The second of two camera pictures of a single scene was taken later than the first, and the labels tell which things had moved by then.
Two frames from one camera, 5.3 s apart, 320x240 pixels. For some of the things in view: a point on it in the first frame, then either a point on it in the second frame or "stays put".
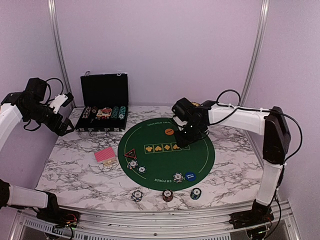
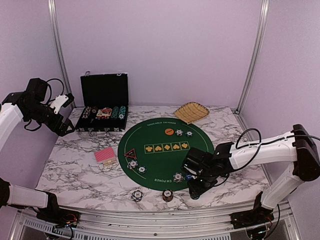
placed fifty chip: x=142 y=169 stays put
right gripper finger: x=180 y=141 → x=194 y=191
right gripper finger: x=191 y=140 → x=202 y=190
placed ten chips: x=178 y=177 stays put
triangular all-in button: x=131 y=153 stays put
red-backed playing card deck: x=106 y=156 stays put
